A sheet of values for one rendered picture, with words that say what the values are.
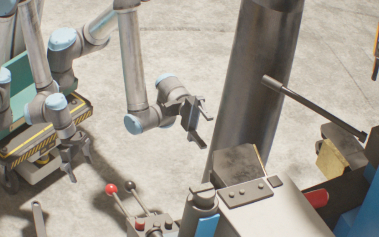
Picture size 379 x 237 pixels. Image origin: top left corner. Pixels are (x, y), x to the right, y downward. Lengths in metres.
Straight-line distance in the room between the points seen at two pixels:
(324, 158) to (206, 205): 0.80
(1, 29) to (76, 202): 1.16
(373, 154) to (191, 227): 0.54
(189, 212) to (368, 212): 0.54
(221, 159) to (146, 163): 1.52
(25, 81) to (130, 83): 0.69
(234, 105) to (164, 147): 1.42
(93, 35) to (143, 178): 0.78
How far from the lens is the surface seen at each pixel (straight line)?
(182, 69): 4.37
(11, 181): 3.26
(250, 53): 2.26
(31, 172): 3.31
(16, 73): 3.25
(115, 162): 3.63
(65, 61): 3.28
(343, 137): 2.42
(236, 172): 2.13
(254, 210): 1.74
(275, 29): 2.20
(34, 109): 2.74
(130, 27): 2.83
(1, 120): 3.07
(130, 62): 2.86
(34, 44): 2.73
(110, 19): 3.13
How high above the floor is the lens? 2.35
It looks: 36 degrees down
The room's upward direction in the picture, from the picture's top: 11 degrees clockwise
